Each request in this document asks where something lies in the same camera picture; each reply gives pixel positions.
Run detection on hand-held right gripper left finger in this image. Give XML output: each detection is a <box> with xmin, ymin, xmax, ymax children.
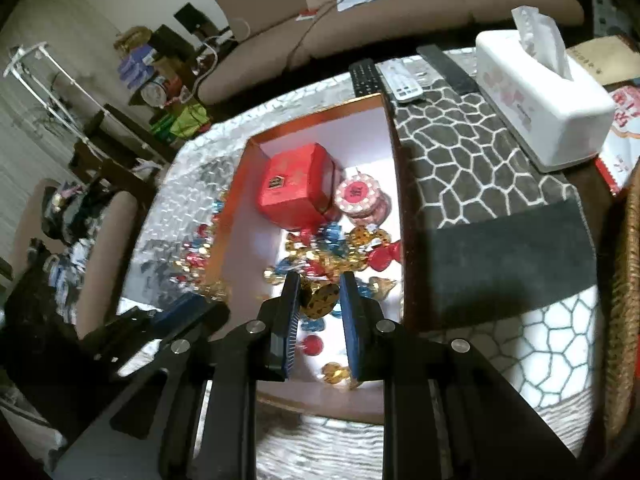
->
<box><xmin>52</xmin><ymin>271</ymin><xmax>303</xmax><ymax>480</ymax></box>

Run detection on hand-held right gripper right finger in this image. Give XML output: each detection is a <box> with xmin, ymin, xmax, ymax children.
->
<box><xmin>340</xmin><ymin>271</ymin><xmax>582</xmax><ymax>480</ymax></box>

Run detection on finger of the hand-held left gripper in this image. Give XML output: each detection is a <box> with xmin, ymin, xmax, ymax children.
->
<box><xmin>82</xmin><ymin>292</ymin><xmax>207</xmax><ymax>356</ymax></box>
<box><xmin>165</xmin><ymin>302</ymin><xmax>232</xmax><ymax>348</ymax></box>

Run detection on gold foil candy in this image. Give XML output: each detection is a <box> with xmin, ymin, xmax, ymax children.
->
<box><xmin>300</xmin><ymin>282</ymin><xmax>341</xmax><ymax>320</ymax></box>

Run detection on pile of candies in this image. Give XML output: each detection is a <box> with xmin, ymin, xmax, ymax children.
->
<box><xmin>170</xmin><ymin>190</ymin><xmax>236</xmax><ymax>306</ymax></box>
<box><xmin>262</xmin><ymin>225</ymin><xmax>403</xmax><ymax>391</ymax></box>

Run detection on orange cardboard box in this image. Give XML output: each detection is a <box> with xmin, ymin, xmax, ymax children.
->
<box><xmin>207</xmin><ymin>92</ymin><xmax>418</xmax><ymax>423</ymax></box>

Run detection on beige armchair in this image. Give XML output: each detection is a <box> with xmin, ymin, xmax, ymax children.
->
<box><xmin>15</xmin><ymin>180</ymin><xmax>138</xmax><ymax>341</ymax></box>

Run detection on pile of clothes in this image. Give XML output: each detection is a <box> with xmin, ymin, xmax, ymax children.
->
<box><xmin>30</xmin><ymin>182</ymin><xmax>121</xmax><ymax>311</ymax></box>

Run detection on pink round tin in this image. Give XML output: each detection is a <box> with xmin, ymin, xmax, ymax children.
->
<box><xmin>332</xmin><ymin>172</ymin><xmax>393</xmax><ymax>226</ymax></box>

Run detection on red square tin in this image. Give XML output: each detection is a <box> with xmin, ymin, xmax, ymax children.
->
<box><xmin>256</xmin><ymin>142</ymin><xmax>345</xmax><ymax>231</ymax></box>

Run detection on dark grey cloth strip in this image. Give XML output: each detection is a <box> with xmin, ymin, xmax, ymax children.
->
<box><xmin>425</xmin><ymin>197</ymin><xmax>599</xmax><ymax>332</ymax></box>

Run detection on green bag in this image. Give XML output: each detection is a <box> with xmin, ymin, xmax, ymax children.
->
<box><xmin>150</xmin><ymin>105</ymin><xmax>208</xmax><ymax>143</ymax></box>

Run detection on dark wooden chair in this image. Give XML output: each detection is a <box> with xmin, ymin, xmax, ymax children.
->
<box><xmin>70</xmin><ymin>105</ymin><xmax>171</xmax><ymax>196</ymax></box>

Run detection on round metal can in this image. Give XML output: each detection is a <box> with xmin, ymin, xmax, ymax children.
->
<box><xmin>141</xmin><ymin>77</ymin><xmax>168</xmax><ymax>108</ymax></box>

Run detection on blue boxes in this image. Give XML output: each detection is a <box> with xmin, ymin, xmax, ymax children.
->
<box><xmin>118</xmin><ymin>45</ymin><xmax>156</xmax><ymax>86</ymax></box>

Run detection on white remote control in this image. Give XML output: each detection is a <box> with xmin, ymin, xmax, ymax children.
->
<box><xmin>376</xmin><ymin>58</ymin><xmax>425</xmax><ymax>103</ymax></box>

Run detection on black remote control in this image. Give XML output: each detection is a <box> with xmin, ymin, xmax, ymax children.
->
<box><xmin>348</xmin><ymin>58</ymin><xmax>383</xmax><ymax>97</ymax></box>

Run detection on wicker basket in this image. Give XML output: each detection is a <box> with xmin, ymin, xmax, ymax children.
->
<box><xmin>602</xmin><ymin>160</ymin><xmax>640</xmax><ymax>441</ymax></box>

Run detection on slim black bar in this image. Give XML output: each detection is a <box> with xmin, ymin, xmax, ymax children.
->
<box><xmin>416</xmin><ymin>44</ymin><xmax>480</xmax><ymax>96</ymax></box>

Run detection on white clothes rack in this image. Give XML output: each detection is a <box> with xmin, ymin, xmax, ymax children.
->
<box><xmin>4</xmin><ymin>42</ymin><xmax>151</xmax><ymax>161</ymax></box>

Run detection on white tissue box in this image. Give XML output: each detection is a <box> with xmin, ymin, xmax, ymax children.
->
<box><xmin>474</xmin><ymin>30</ymin><xmax>617</xmax><ymax>173</ymax></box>

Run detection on small black speaker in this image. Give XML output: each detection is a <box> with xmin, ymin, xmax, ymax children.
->
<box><xmin>174</xmin><ymin>4</ymin><xmax>216</xmax><ymax>36</ymax></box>

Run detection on beige sofa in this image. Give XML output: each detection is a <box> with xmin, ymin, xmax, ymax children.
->
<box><xmin>197</xmin><ymin>0</ymin><xmax>586</xmax><ymax>106</ymax></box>

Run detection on red and white paper bag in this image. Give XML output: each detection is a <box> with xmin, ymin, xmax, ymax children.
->
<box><xmin>595</xmin><ymin>85</ymin><xmax>640</xmax><ymax>196</ymax></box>

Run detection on white tissue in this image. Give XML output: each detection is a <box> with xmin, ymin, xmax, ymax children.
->
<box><xmin>511</xmin><ymin>6</ymin><xmax>573</xmax><ymax>81</ymax></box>

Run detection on brown paper booklet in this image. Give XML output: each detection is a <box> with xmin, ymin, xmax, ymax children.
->
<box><xmin>565</xmin><ymin>35</ymin><xmax>640</xmax><ymax>86</ymax></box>

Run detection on white cable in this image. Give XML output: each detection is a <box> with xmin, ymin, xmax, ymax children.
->
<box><xmin>197</xmin><ymin>17</ymin><xmax>251</xmax><ymax>88</ymax></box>

